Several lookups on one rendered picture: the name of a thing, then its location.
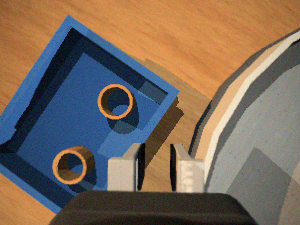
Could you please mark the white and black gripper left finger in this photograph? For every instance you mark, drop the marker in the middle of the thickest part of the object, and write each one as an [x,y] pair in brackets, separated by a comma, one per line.
[127,173]

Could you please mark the blue open-top crate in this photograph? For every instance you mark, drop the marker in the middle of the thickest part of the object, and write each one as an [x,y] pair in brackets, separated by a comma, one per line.
[56,108]

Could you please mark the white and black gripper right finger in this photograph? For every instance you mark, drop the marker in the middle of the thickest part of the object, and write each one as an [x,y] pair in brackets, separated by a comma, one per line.
[186,173]

